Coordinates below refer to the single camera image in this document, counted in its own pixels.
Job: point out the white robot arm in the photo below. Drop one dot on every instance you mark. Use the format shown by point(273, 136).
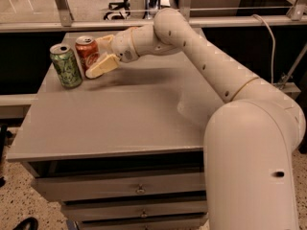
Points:
point(248, 142)

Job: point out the grey drawer cabinet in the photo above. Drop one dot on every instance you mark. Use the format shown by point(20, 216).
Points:
point(148, 115)

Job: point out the grey drawer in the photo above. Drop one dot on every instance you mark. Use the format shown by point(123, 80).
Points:
point(152, 223)
point(137, 209)
point(114, 185)

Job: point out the red coke can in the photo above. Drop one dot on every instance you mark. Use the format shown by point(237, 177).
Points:
point(87, 50)

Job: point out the bottom grey drawer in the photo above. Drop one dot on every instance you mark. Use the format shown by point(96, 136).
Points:
point(152, 223)

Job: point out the metal window railing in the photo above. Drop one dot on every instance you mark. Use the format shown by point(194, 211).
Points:
point(18, 16)

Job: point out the top grey drawer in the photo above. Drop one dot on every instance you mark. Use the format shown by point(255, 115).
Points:
point(114, 185)

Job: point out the green soda can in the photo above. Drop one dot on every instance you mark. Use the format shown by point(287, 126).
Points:
point(66, 65)

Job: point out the middle grey drawer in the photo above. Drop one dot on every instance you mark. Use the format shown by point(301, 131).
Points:
point(137, 209)

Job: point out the black object on floor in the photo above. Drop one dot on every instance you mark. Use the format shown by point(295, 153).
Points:
point(27, 224)

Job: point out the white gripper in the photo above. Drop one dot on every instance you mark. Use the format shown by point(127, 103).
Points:
point(123, 46)

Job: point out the black office chair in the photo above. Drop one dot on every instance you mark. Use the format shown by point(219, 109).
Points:
point(117, 9)

